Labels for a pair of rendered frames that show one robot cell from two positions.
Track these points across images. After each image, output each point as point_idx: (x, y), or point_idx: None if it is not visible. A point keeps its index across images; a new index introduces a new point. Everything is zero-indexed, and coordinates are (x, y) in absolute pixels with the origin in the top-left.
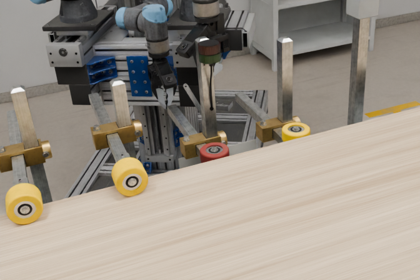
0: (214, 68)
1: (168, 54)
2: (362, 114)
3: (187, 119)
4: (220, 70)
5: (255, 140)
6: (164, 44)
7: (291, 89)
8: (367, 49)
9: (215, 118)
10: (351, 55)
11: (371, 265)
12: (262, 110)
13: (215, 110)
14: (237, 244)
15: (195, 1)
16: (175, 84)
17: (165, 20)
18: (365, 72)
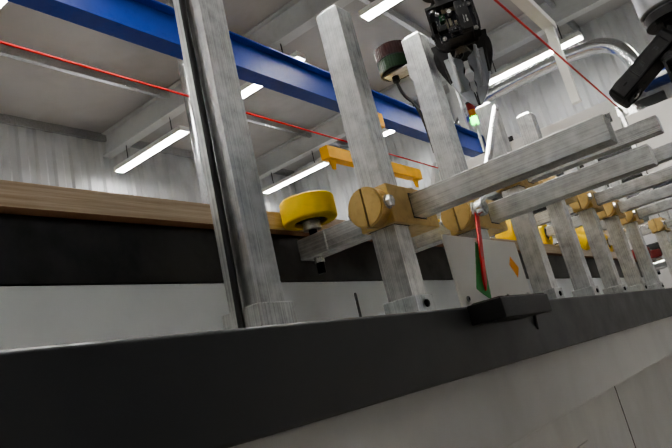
0: (455, 75)
1: (650, 20)
2: (211, 209)
3: (557, 177)
4: (457, 78)
5: (442, 237)
6: (633, 1)
7: (343, 119)
8: (173, 0)
9: (439, 170)
10: (224, 16)
11: None
12: (466, 170)
13: (435, 156)
14: None
15: None
16: (611, 96)
17: None
18: (186, 65)
